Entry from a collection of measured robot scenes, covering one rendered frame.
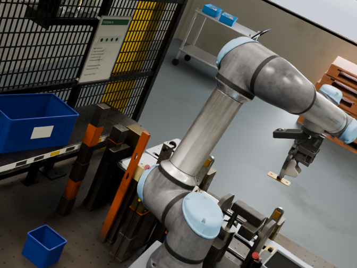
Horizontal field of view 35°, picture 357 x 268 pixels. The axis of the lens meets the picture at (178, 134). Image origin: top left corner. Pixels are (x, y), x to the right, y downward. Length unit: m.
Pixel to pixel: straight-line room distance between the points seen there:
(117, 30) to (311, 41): 6.11
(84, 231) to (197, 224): 0.94
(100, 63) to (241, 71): 1.10
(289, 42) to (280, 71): 7.01
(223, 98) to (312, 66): 6.94
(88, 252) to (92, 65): 0.77
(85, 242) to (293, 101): 1.13
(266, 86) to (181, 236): 0.43
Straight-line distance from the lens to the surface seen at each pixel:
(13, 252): 2.08
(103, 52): 2.40
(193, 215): 1.41
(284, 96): 1.39
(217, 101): 1.45
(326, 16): 8.28
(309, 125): 1.89
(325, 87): 1.87
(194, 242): 1.44
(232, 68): 1.44
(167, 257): 1.49
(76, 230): 2.28
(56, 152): 2.07
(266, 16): 8.45
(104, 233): 2.24
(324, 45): 8.32
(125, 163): 2.21
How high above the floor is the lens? 2.00
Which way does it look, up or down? 22 degrees down
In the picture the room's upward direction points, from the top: 24 degrees clockwise
